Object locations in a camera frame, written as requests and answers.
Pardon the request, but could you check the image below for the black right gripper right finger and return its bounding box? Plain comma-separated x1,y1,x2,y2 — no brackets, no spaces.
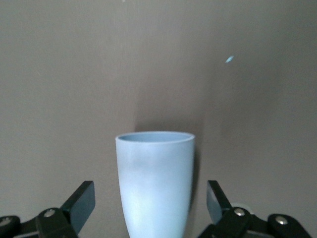
198,180,312,238

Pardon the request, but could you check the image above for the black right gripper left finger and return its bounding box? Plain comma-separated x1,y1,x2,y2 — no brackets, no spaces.
0,180,96,238

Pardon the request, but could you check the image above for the light blue plastic cup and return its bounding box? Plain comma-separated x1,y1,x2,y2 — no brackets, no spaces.
115,131,196,238

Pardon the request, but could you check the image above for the dark grey table cloth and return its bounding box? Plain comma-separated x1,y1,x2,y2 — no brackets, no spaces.
0,0,317,238

